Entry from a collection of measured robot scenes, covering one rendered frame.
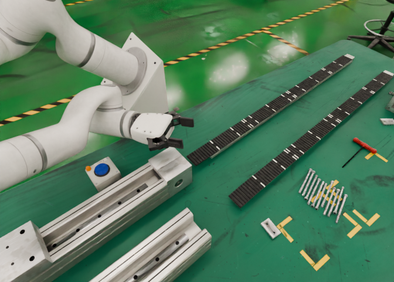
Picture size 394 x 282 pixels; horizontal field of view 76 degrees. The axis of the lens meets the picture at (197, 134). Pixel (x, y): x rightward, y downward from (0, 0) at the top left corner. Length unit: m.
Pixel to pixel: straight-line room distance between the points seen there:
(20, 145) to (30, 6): 0.34
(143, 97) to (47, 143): 0.42
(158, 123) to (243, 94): 0.53
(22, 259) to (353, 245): 0.81
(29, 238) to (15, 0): 0.55
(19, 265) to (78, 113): 0.35
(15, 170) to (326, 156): 0.90
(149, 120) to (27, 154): 0.31
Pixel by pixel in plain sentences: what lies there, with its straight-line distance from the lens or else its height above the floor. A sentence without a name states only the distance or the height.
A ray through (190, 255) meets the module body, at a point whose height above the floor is 0.86.
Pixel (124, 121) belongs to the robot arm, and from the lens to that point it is 0.75.
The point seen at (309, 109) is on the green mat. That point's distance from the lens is 1.15.
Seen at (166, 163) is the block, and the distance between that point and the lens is 0.76.
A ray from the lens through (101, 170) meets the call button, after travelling 0.82.
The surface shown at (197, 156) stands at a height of 0.81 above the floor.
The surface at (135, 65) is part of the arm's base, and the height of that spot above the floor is 0.98.
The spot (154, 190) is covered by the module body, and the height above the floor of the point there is 0.86.
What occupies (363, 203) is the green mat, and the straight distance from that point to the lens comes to 0.94.
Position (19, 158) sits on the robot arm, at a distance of 0.60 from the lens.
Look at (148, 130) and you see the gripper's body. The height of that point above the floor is 0.98.
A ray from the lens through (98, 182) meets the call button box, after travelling 0.81.
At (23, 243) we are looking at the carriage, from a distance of 0.73.
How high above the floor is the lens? 1.49
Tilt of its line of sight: 48 degrees down
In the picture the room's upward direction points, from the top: straight up
